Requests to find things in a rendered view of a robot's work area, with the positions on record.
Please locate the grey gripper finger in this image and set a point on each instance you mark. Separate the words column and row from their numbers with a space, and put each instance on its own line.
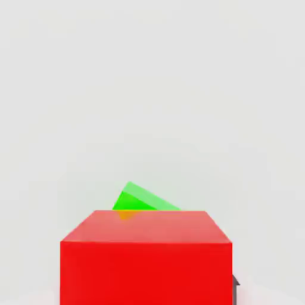
column 234, row 289

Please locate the small red cube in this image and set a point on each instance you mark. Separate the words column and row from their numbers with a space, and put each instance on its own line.
column 145, row 266

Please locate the small green cube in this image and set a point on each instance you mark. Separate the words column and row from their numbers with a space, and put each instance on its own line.
column 133, row 200

